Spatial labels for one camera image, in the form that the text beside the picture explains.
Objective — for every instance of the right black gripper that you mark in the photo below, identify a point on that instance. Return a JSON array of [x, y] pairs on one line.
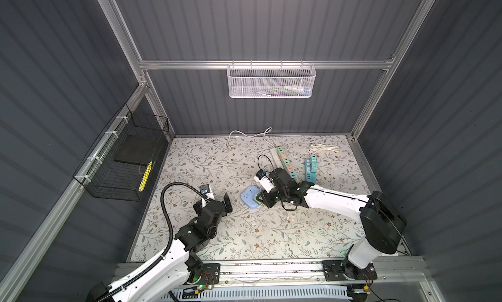
[[267, 202]]

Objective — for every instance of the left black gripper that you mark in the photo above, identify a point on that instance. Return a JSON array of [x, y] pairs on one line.
[[228, 208]]

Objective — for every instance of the blue triangular socket adapter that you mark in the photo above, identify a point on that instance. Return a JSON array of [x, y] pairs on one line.
[[248, 197]]

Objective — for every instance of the teal USB power strip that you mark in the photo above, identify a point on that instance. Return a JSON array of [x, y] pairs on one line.
[[311, 167]]

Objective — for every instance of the white multicolour power strip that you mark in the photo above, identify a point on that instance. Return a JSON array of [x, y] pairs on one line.
[[280, 159]]

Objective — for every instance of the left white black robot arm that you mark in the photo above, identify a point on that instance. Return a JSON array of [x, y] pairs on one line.
[[174, 266]]

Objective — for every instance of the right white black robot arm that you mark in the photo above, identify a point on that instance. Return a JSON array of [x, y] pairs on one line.
[[382, 223]]

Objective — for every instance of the floral table mat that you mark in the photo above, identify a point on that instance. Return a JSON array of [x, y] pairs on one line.
[[252, 234]]

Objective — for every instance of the yellow marker pen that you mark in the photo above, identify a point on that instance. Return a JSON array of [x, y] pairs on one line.
[[145, 177]]

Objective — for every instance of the black pad in basket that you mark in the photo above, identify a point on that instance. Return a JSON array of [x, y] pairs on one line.
[[137, 150]]

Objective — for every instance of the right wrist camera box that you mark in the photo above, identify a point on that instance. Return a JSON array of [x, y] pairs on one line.
[[273, 180]]

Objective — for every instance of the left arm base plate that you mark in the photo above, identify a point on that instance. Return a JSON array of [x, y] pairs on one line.
[[203, 274]]

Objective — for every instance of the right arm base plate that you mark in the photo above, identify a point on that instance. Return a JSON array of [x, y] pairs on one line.
[[343, 270]]

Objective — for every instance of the black wire wall basket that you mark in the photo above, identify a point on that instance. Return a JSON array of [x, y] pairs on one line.
[[104, 178]]

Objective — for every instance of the white wire mesh basket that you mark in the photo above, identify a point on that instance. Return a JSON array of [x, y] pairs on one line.
[[271, 81]]

